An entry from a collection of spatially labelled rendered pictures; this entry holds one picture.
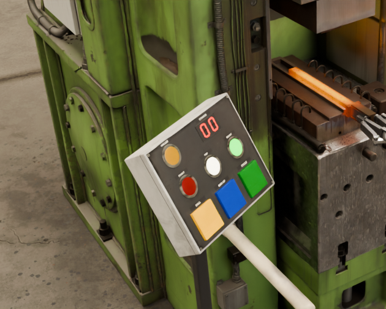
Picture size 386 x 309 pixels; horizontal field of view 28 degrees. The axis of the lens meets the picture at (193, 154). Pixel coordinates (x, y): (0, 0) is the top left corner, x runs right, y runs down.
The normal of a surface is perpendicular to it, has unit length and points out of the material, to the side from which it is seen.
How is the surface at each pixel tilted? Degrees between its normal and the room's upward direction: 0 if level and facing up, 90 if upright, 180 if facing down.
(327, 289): 90
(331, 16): 90
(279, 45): 90
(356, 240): 90
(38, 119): 0
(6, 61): 0
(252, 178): 60
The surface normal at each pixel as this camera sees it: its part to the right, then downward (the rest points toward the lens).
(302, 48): 0.47, 0.44
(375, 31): -0.88, 0.32
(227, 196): 0.65, -0.19
